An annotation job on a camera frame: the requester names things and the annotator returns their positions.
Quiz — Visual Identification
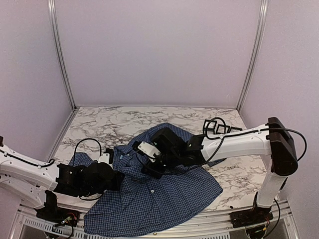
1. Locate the aluminium front rail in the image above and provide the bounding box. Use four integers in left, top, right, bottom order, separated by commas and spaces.
8, 194, 299, 239

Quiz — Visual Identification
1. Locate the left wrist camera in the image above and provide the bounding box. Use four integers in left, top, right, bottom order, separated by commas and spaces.
98, 148, 114, 165

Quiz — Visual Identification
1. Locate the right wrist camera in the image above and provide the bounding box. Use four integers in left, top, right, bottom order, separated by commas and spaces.
138, 141, 160, 160

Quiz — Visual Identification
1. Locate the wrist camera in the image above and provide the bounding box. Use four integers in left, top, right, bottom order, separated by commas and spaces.
98, 148, 114, 165
138, 141, 160, 160

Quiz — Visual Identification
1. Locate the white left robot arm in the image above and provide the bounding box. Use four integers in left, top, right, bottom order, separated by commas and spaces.
0, 143, 124, 222

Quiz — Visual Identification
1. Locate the blue checked button shirt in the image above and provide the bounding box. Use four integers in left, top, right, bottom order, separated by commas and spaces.
68, 122, 224, 237

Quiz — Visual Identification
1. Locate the aluminium frame post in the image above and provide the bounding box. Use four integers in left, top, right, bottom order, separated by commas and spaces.
48, 0, 77, 111
236, 0, 269, 112

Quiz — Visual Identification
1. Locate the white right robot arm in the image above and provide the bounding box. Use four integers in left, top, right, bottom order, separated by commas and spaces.
137, 117, 298, 223

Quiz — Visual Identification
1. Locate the left aluminium frame post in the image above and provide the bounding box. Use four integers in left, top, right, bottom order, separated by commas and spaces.
48, 0, 77, 111

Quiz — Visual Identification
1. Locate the right aluminium frame post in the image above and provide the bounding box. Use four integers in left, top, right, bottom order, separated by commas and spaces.
236, 0, 269, 112

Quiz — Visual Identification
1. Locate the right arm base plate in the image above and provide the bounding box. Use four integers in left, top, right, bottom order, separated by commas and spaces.
230, 198, 274, 228

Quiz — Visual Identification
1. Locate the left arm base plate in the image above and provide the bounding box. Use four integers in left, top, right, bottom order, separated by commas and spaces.
35, 190, 80, 227

